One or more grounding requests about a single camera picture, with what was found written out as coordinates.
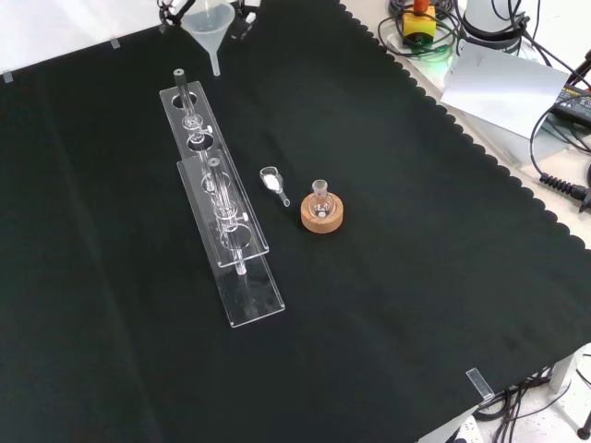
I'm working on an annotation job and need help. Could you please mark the cork ring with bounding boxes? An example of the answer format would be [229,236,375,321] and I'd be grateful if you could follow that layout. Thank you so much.
[300,192,347,234]

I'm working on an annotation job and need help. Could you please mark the glass weighing funnel with powder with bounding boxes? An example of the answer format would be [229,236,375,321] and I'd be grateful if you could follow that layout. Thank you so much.
[259,165,292,209]

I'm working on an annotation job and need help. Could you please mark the pale board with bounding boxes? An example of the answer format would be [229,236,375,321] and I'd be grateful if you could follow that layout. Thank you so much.
[440,40,573,140]

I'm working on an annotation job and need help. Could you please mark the white power strip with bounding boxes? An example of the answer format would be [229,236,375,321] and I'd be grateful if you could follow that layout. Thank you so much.
[443,413,484,443]

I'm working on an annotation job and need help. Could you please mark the clear acrylic funnel stand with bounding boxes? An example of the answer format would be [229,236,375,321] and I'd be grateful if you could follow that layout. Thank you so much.
[158,67,286,329]

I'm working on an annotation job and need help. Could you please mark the translucent plastic funnel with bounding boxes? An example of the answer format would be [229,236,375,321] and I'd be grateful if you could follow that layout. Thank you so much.
[179,0,237,78]

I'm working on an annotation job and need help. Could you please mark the black thin cable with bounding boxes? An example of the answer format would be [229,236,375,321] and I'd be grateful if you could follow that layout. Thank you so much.
[517,12,591,92]

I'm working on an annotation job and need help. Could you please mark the black cable with ribbed plug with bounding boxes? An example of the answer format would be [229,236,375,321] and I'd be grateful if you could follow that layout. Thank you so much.
[528,99,591,214]

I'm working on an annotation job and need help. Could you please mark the clear tape strip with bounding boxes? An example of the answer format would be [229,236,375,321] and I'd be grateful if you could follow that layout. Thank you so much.
[465,366,495,401]

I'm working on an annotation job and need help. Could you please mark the black table cloth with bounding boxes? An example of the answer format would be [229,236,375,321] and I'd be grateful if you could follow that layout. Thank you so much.
[0,0,591,443]

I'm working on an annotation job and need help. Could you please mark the small glass round-bottom flask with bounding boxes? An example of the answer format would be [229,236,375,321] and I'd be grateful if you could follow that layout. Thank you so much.
[309,179,335,222]

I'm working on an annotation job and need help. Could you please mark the black floor cables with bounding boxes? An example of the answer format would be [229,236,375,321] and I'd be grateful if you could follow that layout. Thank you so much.
[474,353,591,443]

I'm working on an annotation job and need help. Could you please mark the grey table leg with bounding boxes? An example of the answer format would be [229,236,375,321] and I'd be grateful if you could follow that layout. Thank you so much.
[550,342,579,394]

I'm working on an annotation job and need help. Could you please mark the black tripod leg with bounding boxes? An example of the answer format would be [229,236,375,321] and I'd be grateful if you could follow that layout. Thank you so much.
[575,353,591,440]

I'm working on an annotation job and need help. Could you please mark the yellow stop button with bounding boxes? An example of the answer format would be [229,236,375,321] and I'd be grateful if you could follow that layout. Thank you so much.
[401,0,438,48]

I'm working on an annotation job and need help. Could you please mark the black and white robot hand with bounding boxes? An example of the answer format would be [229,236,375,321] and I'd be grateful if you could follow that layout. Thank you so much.
[155,0,262,42]

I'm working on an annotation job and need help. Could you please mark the black power adapter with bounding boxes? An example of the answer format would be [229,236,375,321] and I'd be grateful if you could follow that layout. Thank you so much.
[552,84,591,133]

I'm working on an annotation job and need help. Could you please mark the black looped cable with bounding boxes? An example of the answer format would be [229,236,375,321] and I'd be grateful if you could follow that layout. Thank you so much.
[377,0,464,60]

